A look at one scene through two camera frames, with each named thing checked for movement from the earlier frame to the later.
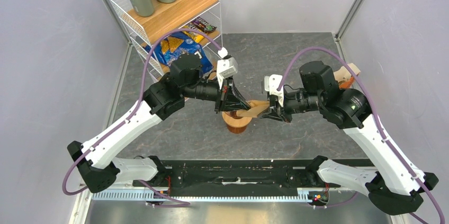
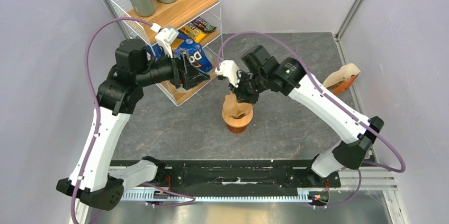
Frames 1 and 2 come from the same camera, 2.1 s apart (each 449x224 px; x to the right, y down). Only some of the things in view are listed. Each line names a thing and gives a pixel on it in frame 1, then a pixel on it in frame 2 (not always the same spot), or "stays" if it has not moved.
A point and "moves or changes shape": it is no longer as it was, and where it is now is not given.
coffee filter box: x=343 y=77 stays
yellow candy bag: x=197 y=37 stays
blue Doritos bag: x=179 y=43 stays
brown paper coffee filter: x=257 y=107 moves or changes shape
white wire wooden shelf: x=192 y=24 stays
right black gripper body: x=286 y=109 to x=249 y=87
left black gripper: x=230 y=98 to x=185 y=72
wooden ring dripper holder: x=238 y=123 stays
